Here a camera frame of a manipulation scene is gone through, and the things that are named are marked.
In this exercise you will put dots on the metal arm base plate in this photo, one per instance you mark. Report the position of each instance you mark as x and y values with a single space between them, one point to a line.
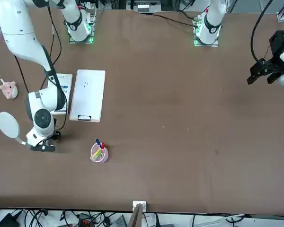
196 35
92 28

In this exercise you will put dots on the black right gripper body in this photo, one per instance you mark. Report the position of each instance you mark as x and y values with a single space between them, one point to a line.
43 147

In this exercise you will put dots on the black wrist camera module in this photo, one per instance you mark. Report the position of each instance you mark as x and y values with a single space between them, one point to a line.
55 136

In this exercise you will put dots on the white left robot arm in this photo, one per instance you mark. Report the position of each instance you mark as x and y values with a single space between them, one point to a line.
211 21

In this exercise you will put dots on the pink plush pig toy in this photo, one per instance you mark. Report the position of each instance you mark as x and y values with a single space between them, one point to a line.
9 89

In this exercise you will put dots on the white foldable desk lamp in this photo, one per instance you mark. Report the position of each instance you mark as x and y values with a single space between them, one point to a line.
7 125

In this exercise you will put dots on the red capped marker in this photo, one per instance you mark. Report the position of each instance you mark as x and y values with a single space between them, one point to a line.
103 146

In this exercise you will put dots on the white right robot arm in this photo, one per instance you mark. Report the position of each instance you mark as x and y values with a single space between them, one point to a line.
19 28

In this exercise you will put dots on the aluminium camera post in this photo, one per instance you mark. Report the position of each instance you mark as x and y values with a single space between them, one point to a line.
136 215

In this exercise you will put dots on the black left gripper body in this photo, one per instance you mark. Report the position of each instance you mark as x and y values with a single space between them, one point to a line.
278 42

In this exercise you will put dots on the pink translucent pen cup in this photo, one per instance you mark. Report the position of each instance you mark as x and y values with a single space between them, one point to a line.
104 157

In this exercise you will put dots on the blue capped marker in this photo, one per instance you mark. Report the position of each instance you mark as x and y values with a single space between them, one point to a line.
98 142

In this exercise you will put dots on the white and blue book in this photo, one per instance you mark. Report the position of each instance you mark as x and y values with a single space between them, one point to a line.
67 82

